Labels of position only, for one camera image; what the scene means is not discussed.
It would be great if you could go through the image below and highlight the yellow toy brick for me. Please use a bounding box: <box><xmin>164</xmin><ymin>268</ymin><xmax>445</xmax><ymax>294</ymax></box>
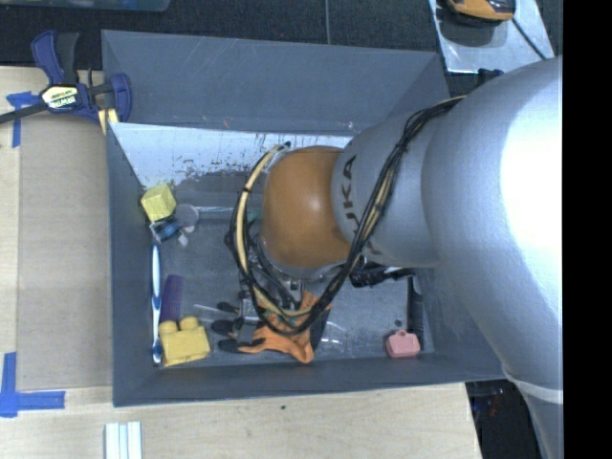
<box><xmin>158</xmin><ymin>315</ymin><xmax>212</xmax><ymax>368</ymax></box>

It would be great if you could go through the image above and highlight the purple comb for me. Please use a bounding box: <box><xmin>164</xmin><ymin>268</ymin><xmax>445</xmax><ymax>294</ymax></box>
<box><xmin>159</xmin><ymin>273</ymin><xmax>185</xmax><ymax>325</ymax></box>

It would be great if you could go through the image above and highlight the white and blue toothbrush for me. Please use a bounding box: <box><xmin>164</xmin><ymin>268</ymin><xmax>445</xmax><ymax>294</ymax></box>
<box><xmin>150</xmin><ymin>243</ymin><xmax>164</xmax><ymax>365</ymax></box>

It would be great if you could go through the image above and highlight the grey round disc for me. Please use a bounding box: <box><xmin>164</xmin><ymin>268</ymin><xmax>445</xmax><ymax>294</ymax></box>
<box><xmin>175</xmin><ymin>203</ymin><xmax>201</xmax><ymax>230</ymax></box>

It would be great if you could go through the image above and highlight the blue and black small toy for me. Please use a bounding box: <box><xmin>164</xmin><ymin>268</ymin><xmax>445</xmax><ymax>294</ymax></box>
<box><xmin>149</xmin><ymin>219</ymin><xmax>186</xmax><ymax>244</ymax></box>

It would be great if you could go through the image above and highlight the pink toy suitcase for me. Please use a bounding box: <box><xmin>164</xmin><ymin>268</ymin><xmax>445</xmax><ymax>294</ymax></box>
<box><xmin>384</xmin><ymin>329</ymin><xmax>423</xmax><ymax>360</ymax></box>

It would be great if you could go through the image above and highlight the yellow cube block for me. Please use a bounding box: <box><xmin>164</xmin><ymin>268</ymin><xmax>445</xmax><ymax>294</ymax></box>
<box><xmin>140</xmin><ymin>183</ymin><xmax>179</xmax><ymax>224</ymax></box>

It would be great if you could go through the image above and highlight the pale wood board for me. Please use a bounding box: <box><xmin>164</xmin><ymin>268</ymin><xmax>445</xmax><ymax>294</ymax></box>
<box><xmin>15</xmin><ymin>112</ymin><xmax>116</xmax><ymax>393</ymax></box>

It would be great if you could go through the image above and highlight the grey metal bin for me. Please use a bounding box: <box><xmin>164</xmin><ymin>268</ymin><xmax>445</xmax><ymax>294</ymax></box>
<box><xmin>99</xmin><ymin>29</ymin><xmax>509</xmax><ymax>408</ymax></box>

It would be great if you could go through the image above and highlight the black cylinder on white bracket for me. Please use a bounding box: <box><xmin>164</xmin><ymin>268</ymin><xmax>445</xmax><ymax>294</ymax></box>
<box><xmin>348</xmin><ymin>264</ymin><xmax>418</xmax><ymax>289</ymax></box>

